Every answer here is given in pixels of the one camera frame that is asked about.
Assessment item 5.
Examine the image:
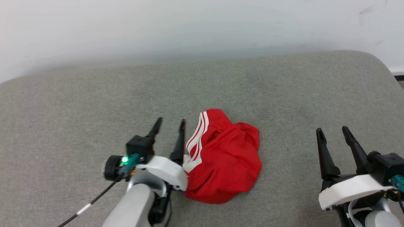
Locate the red basketball jersey white trim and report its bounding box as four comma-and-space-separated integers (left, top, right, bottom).
183, 108, 263, 204

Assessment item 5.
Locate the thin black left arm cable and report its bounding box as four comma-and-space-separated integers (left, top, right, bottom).
165, 198, 173, 227

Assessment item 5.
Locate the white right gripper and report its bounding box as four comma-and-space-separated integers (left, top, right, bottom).
316, 126, 394, 211

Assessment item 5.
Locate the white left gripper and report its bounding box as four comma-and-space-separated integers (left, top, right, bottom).
136, 117, 189, 191

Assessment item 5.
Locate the black right camera cable teal plug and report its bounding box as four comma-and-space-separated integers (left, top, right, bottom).
391, 175, 404, 193

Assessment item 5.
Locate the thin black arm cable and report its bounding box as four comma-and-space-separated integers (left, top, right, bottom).
165, 198, 173, 227
396, 192, 404, 215

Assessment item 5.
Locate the black camera cable teal plug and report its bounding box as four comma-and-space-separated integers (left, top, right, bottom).
58, 153, 141, 227
391, 175, 404, 193

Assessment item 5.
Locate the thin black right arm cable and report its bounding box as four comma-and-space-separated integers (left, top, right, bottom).
396, 192, 404, 215

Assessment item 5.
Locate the black left camera cable teal plug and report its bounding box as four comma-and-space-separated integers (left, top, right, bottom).
58, 153, 141, 227

